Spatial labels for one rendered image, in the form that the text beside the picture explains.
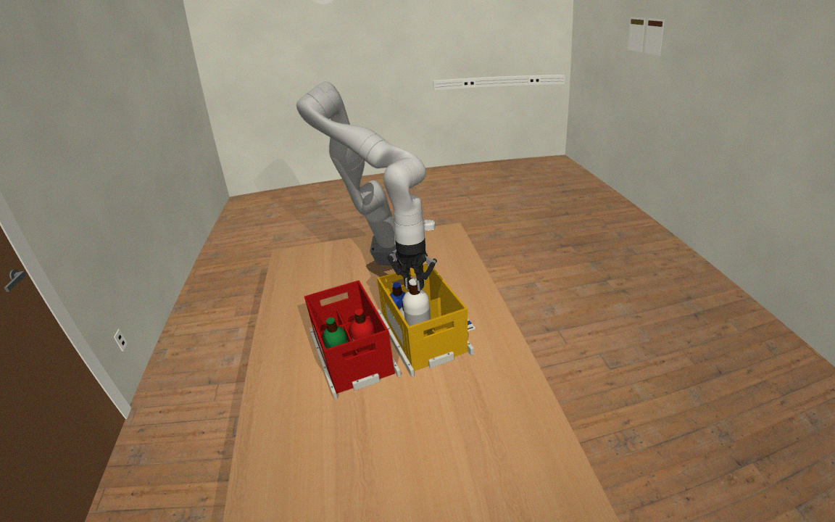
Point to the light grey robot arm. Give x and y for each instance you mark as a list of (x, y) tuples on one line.
[(403, 169)]

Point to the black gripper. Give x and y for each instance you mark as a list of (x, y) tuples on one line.
[(411, 261)]

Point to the red crate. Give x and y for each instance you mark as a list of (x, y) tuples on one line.
[(362, 357)]

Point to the white bottle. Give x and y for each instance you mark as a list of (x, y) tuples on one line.
[(416, 305)]

